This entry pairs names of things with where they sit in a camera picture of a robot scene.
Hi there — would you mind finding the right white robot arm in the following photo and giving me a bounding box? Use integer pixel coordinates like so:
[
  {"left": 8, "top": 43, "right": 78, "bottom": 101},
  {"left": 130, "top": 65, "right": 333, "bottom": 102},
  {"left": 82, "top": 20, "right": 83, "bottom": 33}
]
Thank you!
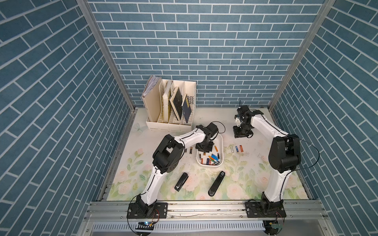
[{"left": 233, "top": 105, "right": 301, "bottom": 204}]

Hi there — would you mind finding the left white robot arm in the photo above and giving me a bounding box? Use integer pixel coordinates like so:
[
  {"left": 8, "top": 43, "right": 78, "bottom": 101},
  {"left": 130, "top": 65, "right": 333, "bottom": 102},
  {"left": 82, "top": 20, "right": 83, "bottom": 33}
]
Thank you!
[{"left": 136, "top": 123, "right": 219, "bottom": 207}]

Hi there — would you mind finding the white plastic storage box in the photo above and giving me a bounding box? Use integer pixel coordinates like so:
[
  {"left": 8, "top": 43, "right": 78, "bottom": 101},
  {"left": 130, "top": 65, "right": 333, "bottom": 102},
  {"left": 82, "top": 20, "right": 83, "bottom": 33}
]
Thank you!
[{"left": 195, "top": 135, "right": 224, "bottom": 168}]

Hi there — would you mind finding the dark blue notebook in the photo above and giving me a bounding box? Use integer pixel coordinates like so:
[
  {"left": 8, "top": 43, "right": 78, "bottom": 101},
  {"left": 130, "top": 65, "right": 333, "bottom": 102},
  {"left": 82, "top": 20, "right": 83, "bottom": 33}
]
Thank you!
[{"left": 182, "top": 94, "right": 192, "bottom": 123}]

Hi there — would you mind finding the floral table mat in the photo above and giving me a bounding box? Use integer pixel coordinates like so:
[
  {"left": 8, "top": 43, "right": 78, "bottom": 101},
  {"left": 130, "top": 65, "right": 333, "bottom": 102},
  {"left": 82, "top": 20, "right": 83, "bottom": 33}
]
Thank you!
[{"left": 107, "top": 107, "right": 309, "bottom": 201}]

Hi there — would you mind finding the long black stapler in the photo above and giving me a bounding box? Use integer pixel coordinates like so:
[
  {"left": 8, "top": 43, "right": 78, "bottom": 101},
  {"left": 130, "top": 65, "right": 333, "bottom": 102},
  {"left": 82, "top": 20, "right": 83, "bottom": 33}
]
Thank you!
[{"left": 208, "top": 171, "right": 225, "bottom": 197}]

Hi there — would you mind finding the beige desktop file organizer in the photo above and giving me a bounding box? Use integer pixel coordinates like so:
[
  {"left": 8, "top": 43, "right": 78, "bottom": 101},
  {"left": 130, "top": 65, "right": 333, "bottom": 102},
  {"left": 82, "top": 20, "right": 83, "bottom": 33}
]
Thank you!
[{"left": 142, "top": 75, "right": 197, "bottom": 133}]

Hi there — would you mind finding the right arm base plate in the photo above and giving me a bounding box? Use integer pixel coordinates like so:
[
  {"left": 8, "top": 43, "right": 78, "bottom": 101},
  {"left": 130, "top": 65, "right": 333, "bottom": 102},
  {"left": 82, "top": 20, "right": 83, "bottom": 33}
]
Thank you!
[{"left": 245, "top": 200, "right": 286, "bottom": 218}]

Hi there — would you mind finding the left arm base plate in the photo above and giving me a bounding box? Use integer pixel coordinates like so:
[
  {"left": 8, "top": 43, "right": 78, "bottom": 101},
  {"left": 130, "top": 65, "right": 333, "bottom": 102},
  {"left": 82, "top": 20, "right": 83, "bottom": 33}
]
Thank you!
[{"left": 127, "top": 202, "right": 168, "bottom": 219}]

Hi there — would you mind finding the aluminium mounting rail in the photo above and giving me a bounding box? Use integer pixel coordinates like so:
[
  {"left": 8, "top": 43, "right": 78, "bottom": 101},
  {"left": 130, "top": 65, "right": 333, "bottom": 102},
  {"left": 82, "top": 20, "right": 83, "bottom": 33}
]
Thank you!
[{"left": 84, "top": 200, "right": 328, "bottom": 222}]

